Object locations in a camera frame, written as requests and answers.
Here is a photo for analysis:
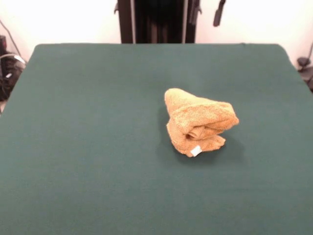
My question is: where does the grey office chair base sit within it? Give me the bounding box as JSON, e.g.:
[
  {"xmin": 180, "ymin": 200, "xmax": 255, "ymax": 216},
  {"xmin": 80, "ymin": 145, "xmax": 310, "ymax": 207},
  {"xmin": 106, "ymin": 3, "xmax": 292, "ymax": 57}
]
[{"xmin": 297, "ymin": 40, "xmax": 313, "ymax": 93}]

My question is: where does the dark green table cloth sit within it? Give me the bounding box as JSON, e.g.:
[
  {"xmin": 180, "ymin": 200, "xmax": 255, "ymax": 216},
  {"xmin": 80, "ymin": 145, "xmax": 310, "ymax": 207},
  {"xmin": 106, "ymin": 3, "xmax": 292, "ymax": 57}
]
[{"xmin": 0, "ymin": 43, "xmax": 313, "ymax": 235}]

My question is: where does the black hanging strap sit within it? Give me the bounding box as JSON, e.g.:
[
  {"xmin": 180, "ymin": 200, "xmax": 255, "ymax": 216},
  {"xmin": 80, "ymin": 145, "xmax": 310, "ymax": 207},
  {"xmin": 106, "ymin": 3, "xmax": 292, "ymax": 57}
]
[{"xmin": 213, "ymin": 0, "xmax": 227, "ymax": 27}]

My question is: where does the tan terry towel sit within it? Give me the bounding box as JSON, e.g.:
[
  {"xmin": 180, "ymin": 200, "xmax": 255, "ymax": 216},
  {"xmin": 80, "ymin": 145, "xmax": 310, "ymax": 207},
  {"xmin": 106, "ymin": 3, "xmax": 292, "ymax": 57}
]
[{"xmin": 164, "ymin": 87, "xmax": 240, "ymax": 158}]

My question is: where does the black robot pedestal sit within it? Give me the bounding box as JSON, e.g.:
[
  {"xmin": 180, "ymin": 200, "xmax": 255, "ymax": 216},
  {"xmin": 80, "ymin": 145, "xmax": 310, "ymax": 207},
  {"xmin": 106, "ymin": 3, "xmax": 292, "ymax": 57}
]
[{"xmin": 113, "ymin": 0, "xmax": 202, "ymax": 44}]

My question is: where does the black equipment with cables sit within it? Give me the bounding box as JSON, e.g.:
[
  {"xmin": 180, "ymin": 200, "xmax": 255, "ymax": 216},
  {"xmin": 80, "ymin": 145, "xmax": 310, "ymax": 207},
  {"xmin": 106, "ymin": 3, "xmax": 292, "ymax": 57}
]
[{"xmin": 0, "ymin": 19, "xmax": 27, "ymax": 101}]

